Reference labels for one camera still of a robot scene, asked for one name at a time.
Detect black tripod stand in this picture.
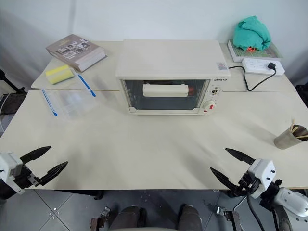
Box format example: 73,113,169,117
0,69,27,95

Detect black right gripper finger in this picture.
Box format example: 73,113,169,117
225,148,257,167
209,167,238,197

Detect white book with green cover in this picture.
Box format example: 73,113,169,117
227,39,284,62

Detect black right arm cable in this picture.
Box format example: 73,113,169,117
246,191,260,231

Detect green cloth bundle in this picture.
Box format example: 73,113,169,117
232,16,272,52

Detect metal cup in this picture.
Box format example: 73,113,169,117
274,124,308,151

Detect clear zip bag blue strips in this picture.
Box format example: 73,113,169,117
41,73,98,119

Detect cream toaster oven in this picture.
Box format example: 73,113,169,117
115,39,231,116

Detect grey-brown hardcover book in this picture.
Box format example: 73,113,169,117
45,34,108,73

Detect black power plug with cable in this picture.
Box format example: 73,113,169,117
228,62,277,92

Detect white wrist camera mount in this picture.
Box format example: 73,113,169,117
247,158,276,199
0,152,25,195

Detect dark rounded shape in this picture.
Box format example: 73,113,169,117
179,204,203,231
112,205,145,231

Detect white power strip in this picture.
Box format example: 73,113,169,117
242,57,286,77

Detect caster wheel with brown frame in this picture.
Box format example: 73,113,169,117
216,206,244,231
90,206,114,231

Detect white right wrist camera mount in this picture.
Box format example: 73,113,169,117
247,158,276,199

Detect round oven timer knob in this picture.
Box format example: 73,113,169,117
203,100,218,113

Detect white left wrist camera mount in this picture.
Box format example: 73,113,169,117
0,152,25,195

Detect yellow sponge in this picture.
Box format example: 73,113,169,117
45,64,76,85

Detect glass oven door with handle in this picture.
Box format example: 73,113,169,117
121,78,210,114

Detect dark box with white cables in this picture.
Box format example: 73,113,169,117
0,92,30,116

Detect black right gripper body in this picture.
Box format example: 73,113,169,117
232,172,260,199

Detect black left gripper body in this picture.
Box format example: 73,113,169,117
14,165,39,191

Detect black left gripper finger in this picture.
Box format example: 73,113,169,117
38,161,69,186
19,146,52,163

